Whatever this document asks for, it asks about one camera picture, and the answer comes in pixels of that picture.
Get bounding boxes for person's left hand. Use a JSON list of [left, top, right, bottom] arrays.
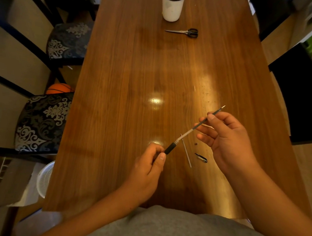
[[120, 141, 168, 208]]

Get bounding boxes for person's right hand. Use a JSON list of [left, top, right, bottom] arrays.
[[191, 110, 263, 179]]

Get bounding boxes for clear pen with black grip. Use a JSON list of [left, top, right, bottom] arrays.
[[164, 102, 226, 158]]

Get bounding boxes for person's right forearm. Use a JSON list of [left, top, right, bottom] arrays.
[[221, 162, 312, 236]]

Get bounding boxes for person's left forearm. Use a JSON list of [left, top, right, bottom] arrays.
[[36, 179, 145, 236]]

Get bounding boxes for black pen cap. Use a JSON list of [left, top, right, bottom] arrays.
[[194, 152, 208, 163]]

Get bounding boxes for thin pen refill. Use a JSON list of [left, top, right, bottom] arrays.
[[178, 134, 194, 168]]

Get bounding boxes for grey shirt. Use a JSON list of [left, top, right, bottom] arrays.
[[80, 201, 299, 236]]

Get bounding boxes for plain black chair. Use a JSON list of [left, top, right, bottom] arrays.
[[245, 0, 297, 43], [263, 40, 312, 147]]

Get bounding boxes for white plastic basket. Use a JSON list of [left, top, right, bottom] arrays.
[[35, 160, 56, 200]]

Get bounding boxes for white tumbler with black band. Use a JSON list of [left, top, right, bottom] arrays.
[[160, 0, 186, 23]]

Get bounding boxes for orange basketball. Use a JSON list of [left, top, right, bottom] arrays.
[[45, 82, 75, 96]]

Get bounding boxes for black handled scissors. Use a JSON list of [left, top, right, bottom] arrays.
[[164, 27, 199, 39]]

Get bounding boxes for white wire rack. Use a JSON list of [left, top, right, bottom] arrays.
[[0, 157, 41, 210]]

